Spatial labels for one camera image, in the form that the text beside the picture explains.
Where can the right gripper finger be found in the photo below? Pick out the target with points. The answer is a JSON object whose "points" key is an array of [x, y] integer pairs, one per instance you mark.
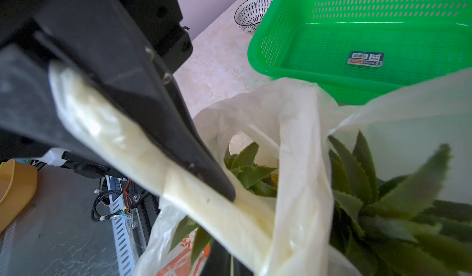
{"points": [[127, 49]]}

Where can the small pineapple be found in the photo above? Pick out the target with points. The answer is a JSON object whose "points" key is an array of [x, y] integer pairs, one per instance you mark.
{"points": [[258, 179]]}

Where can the yellow plastic bag orange print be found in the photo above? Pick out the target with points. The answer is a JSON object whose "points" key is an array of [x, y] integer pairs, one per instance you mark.
{"points": [[291, 120]]}

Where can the large pineapple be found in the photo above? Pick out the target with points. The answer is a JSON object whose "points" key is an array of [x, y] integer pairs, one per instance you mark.
{"points": [[397, 227]]}

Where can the white sink strainer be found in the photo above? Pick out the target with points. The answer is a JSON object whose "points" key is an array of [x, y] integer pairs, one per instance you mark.
{"points": [[250, 14]]}

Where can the yellow object off table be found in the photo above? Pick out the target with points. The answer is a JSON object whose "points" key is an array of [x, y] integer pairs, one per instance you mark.
{"points": [[18, 185]]}

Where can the green plastic basket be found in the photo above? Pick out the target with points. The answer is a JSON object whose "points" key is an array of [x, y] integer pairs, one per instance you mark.
{"points": [[358, 50]]}

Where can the white slotted cable duct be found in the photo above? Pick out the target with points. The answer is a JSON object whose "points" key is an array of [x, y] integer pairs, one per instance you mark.
{"points": [[120, 223]]}

